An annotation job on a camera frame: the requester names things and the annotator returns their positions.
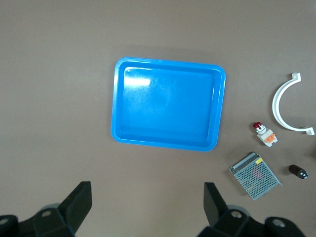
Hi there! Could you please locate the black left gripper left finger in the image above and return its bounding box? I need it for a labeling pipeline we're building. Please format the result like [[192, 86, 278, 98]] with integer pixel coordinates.
[[57, 181, 93, 237]]

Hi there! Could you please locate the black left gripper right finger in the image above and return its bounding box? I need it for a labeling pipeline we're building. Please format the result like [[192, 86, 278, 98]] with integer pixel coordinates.
[[203, 182, 228, 228]]

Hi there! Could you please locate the dark cylindrical capacitor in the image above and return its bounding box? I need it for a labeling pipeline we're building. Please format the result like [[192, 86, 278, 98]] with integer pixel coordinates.
[[288, 164, 309, 180]]

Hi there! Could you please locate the metal mesh power supply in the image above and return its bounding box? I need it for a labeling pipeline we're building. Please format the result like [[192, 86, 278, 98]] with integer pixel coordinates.
[[229, 151, 283, 201]]

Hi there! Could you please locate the red button white orange body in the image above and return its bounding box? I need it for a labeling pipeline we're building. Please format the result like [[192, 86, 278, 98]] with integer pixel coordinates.
[[252, 121, 278, 148]]

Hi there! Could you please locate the blue plastic tray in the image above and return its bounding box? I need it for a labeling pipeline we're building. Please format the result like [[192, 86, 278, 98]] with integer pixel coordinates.
[[110, 57, 227, 152]]

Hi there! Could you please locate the large white pipe clamp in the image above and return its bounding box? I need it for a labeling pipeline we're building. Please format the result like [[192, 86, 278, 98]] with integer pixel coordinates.
[[272, 72, 316, 136]]

